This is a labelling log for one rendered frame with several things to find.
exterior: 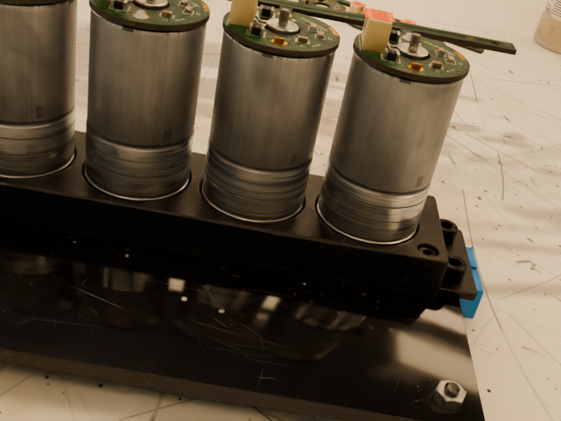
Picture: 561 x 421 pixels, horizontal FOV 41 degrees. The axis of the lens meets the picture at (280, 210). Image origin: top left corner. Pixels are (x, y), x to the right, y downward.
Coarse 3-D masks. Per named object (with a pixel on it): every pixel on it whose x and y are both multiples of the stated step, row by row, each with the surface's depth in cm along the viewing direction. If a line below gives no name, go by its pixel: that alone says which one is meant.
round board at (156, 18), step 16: (96, 0) 15; (112, 0) 15; (128, 0) 15; (176, 0) 16; (192, 0) 16; (112, 16) 15; (128, 16) 15; (160, 16) 15; (176, 16) 15; (192, 16) 15; (208, 16) 16
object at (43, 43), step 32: (0, 32) 15; (32, 32) 15; (64, 32) 16; (0, 64) 15; (32, 64) 16; (64, 64) 16; (0, 96) 16; (32, 96) 16; (64, 96) 17; (0, 128) 16; (32, 128) 16; (64, 128) 17; (0, 160) 17; (32, 160) 17; (64, 160) 17
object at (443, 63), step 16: (400, 32) 17; (432, 48) 16; (448, 48) 16; (384, 64) 15; (400, 64) 15; (432, 64) 15; (448, 64) 16; (464, 64) 16; (432, 80) 15; (448, 80) 15
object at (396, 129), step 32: (352, 64) 16; (416, 64) 15; (352, 96) 16; (384, 96) 15; (416, 96) 15; (448, 96) 15; (352, 128) 16; (384, 128) 16; (416, 128) 16; (352, 160) 16; (384, 160) 16; (416, 160) 16; (320, 192) 18; (352, 192) 17; (384, 192) 16; (416, 192) 17; (352, 224) 17; (384, 224) 17; (416, 224) 17
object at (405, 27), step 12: (228, 0) 17; (264, 0) 17; (276, 0) 17; (300, 12) 17; (312, 12) 17; (324, 12) 17; (336, 12) 17; (348, 12) 18; (360, 24) 17; (396, 24) 17; (408, 24) 17; (432, 36) 17; (444, 36) 17; (456, 36) 17; (468, 36) 18; (492, 48) 17; (504, 48) 17
